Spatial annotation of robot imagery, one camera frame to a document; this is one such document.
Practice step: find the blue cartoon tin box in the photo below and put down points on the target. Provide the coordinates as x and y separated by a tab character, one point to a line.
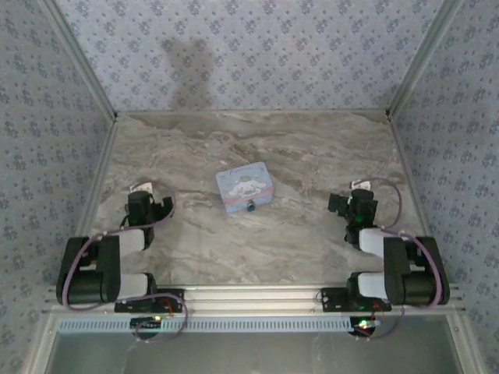
241	187

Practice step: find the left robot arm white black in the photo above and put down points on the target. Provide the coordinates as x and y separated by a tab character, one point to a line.
109	272

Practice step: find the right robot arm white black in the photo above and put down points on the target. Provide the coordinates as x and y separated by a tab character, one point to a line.
395	269

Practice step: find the grey metal panel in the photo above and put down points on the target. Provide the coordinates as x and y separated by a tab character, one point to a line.
253	354

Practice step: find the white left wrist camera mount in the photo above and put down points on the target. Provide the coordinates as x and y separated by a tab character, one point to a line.
143	187

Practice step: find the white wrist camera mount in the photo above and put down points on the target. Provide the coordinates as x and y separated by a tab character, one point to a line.
360	185
143	187

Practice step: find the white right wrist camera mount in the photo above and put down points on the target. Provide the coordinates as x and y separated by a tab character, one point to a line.
360	185

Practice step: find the aluminium table side rail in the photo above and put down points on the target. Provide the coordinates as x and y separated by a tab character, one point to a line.
93	195

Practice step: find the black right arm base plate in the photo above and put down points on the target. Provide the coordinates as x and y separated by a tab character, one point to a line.
331	300

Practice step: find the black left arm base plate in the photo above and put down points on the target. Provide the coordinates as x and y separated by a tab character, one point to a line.
177	305

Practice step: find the aluminium slotted mounting rail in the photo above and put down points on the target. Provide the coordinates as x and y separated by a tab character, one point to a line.
253	298

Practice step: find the aluminium table back rail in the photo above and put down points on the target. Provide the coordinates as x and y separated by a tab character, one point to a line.
253	112

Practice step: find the aluminium corner post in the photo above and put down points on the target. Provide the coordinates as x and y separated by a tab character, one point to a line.
82	58
422	58

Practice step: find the aluminium frame leg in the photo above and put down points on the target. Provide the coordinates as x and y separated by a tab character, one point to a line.
466	346
43	346

